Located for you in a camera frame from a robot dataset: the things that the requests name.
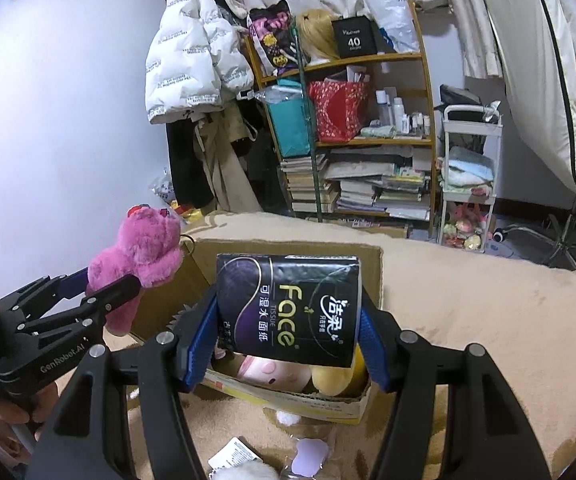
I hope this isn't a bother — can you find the folded blue cloth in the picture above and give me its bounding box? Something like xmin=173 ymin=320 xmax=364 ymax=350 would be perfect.
xmin=442 ymin=146 xmax=496 ymax=186

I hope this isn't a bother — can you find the printed plastic bag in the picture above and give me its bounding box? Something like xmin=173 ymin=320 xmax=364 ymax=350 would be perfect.
xmin=149 ymin=177 xmax=179 ymax=206

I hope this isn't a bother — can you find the purple charm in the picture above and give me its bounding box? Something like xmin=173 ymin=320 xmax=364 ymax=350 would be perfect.
xmin=290 ymin=437 xmax=331 ymax=478

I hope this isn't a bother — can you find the person's left hand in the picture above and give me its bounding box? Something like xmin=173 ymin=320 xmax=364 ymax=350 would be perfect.
xmin=0 ymin=382 xmax=64 ymax=433

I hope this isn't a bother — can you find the teal bag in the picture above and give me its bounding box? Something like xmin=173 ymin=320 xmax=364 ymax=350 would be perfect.
xmin=266 ymin=92 xmax=313 ymax=158

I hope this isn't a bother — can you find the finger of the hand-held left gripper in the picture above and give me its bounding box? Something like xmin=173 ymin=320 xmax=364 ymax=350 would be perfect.
xmin=18 ymin=274 xmax=141 ymax=343
xmin=0 ymin=267 xmax=94 ymax=322

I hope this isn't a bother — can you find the cardboard box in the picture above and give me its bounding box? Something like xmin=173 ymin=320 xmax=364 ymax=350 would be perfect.
xmin=130 ymin=237 xmax=385 ymax=426

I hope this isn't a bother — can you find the white plastic bag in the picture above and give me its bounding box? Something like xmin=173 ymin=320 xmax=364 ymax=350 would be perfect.
xmin=359 ymin=0 xmax=421 ymax=55

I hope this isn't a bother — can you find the blonde wig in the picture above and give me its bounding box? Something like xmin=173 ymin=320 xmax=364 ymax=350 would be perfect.
xmin=295 ymin=8 xmax=341 ymax=66

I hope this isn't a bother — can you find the cream down coat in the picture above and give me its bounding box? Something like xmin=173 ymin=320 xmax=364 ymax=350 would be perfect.
xmin=472 ymin=0 xmax=576 ymax=206

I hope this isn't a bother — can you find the black coat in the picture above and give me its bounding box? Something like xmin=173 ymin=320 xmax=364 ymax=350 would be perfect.
xmin=165 ymin=120 xmax=213 ymax=209

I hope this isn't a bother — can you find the pile of mixed books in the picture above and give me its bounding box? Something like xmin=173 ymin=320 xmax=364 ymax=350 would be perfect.
xmin=323 ymin=147 xmax=433 ymax=221

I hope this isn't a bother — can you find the group of cosmetic bottles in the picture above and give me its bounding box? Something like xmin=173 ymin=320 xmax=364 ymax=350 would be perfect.
xmin=375 ymin=87 xmax=432 ymax=136

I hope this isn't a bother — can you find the white trolley cart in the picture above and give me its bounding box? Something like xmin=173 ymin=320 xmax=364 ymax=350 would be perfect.
xmin=436 ymin=104 xmax=503 ymax=253

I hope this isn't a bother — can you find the pile of small plush toys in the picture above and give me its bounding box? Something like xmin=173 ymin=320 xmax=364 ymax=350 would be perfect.
xmin=440 ymin=202 xmax=491 ymax=252

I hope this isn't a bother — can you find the yellow plush toy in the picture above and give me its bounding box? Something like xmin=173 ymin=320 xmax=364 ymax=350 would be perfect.
xmin=310 ymin=347 xmax=369 ymax=396

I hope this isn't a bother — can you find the metal rack stand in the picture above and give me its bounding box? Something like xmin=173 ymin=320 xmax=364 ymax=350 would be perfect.
xmin=508 ymin=195 xmax=576 ymax=271

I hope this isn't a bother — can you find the dark hanging coat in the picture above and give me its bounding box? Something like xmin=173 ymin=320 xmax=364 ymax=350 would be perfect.
xmin=240 ymin=125 xmax=289 ymax=213

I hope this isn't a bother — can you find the white fluffy pompom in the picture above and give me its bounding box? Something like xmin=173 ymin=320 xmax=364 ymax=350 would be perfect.
xmin=213 ymin=461 xmax=281 ymax=480

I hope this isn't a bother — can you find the stack of old books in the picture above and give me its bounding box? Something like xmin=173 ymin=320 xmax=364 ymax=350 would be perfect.
xmin=280 ymin=152 xmax=341 ymax=213

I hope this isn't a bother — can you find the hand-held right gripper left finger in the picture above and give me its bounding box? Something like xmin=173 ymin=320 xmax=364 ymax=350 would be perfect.
xmin=25 ymin=287 xmax=219 ymax=480

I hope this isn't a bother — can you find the white paper tag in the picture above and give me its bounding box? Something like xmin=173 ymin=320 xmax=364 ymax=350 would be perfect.
xmin=208 ymin=436 xmax=265 ymax=472

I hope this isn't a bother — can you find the black device on cart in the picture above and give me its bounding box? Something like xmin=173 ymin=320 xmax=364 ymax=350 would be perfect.
xmin=440 ymin=84 xmax=481 ymax=107

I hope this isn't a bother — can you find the black box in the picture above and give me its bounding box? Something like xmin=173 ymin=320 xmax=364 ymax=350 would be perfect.
xmin=331 ymin=17 xmax=379 ymax=59

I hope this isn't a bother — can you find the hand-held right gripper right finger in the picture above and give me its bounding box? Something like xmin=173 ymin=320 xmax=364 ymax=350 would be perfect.
xmin=355 ymin=305 xmax=553 ymax=480

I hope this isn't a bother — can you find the red gift bag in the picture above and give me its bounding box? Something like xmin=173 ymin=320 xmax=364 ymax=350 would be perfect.
xmin=308 ymin=79 xmax=371 ymax=142

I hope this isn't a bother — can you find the beige trench coat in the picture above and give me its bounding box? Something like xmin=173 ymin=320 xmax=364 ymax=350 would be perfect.
xmin=193 ymin=112 xmax=263 ymax=213

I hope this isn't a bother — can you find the colourful printed black bag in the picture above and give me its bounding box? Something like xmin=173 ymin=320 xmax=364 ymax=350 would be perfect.
xmin=248 ymin=0 xmax=301 ymax=78

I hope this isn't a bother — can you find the white puffer jacket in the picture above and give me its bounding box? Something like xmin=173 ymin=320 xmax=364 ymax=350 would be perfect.
xmin=145 ymin=0 xmax=255 ymax=125

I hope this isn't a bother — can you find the black tissue pack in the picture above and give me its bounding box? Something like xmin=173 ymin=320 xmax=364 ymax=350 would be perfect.
xmin=216 ymin=253 xmax=362 ymax=368

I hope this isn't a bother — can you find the pink plush bear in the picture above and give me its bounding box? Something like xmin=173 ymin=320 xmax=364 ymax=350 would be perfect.
xmin=86 ymin=203 xmax=185 ymax=335

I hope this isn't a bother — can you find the pink swirl plush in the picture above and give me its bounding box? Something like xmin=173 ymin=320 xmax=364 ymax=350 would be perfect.
xmin=240 ymin=355 xmax=313 ymax=391

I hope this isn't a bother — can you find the wooden shelf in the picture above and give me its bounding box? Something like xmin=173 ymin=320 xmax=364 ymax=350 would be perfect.
xmin=240 ymin=0 xmax=443 ymax=241

